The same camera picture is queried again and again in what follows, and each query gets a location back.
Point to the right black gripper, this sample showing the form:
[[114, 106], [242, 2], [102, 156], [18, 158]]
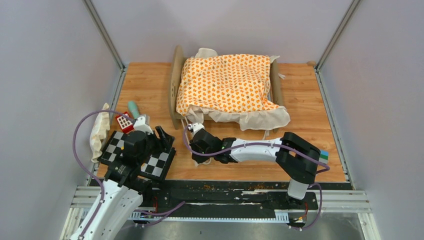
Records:
[[199, 159]]

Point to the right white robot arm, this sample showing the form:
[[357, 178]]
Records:
[[300, 159]]

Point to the black white checkerboard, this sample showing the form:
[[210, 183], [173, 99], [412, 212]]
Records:
[[124, 147]]

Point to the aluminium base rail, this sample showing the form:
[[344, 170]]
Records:
[[240, 202]]

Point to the blue green small block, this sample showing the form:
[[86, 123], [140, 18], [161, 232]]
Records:
[[324, 156]]

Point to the red window toy block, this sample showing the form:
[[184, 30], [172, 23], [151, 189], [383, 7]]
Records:
[[124, 124]]

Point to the white duck pillow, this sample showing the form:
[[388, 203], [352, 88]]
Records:
[[98, 133]]

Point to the wooden pet bed frame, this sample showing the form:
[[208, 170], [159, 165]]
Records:
[[177, 86]]

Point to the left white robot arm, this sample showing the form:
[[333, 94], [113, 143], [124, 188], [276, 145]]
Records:
[[121, 192]]

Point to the teal cylinder toy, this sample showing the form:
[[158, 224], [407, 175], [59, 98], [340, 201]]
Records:
[[133, 108]]

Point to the yellow duck print blanket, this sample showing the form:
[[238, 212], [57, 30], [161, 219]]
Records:
[[228, 86]]

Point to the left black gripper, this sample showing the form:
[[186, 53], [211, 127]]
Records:
[[165, 143]]

